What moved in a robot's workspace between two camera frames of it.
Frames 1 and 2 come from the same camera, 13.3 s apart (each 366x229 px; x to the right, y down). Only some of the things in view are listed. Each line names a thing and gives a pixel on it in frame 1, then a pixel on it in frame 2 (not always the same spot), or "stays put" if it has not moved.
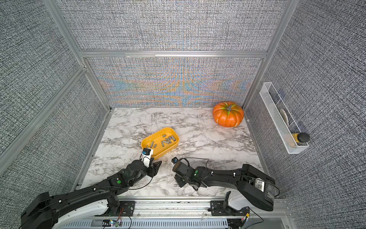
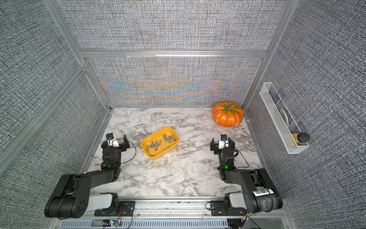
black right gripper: x=179 y=183 -> x=215 y=147
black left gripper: x=153 y=170 -> x=122 y=147
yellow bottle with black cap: x=301 y=137 stays put
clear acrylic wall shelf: x=281 y=119 stays put
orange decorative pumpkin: x=228 y=114 stays put
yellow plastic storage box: x=161 y=141 stays put
